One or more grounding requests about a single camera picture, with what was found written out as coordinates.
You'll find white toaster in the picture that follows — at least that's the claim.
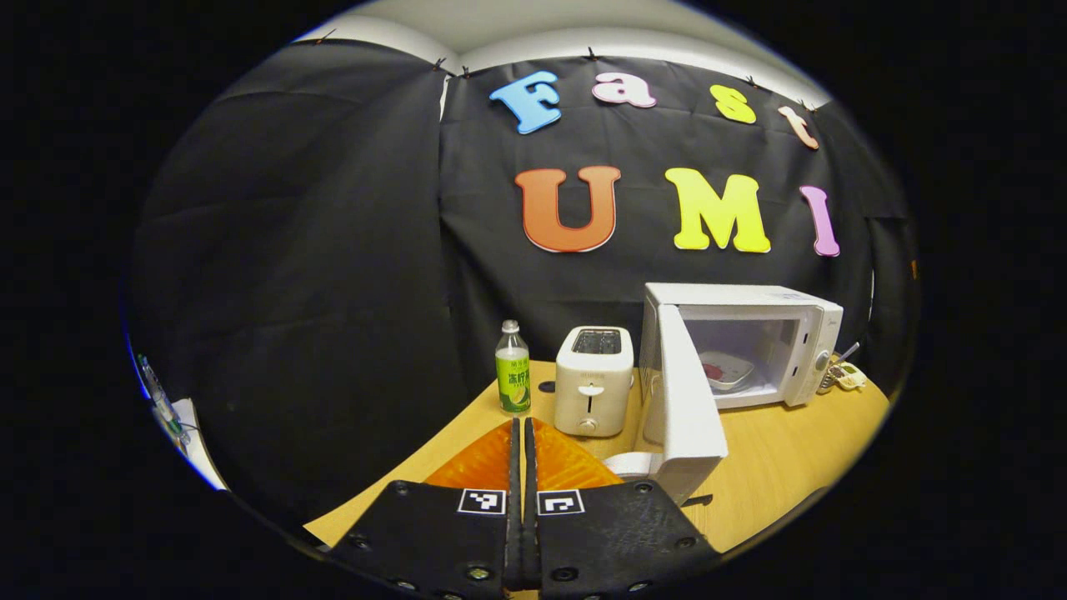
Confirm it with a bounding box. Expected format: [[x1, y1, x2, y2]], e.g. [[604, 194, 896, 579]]
[[554, 326, 634, 438]]

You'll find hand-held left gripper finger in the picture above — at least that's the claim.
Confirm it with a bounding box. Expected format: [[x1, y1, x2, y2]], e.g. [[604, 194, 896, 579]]
[[329, 417, 524, 600], [523, 417, 722, 600]]

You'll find white square plate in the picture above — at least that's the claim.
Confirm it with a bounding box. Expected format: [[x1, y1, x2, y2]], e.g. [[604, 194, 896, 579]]
[[699, 350, 755, 393]]

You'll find white board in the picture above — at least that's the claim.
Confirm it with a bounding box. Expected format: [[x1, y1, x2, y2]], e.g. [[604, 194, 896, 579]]
[[171, 398, 228, 491]]

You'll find white microwave oven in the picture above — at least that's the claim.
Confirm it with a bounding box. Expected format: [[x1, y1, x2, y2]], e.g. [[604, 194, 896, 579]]
[[603, 282, 844, 507]]

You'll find green label drink bottle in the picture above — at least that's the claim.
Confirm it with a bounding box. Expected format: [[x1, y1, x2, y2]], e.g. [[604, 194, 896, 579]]
[[495, 320, 532, 415]]

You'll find black backdrop cloth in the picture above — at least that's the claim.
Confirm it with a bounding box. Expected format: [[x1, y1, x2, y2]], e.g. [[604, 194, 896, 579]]
[[129, 37, 918, 534]]

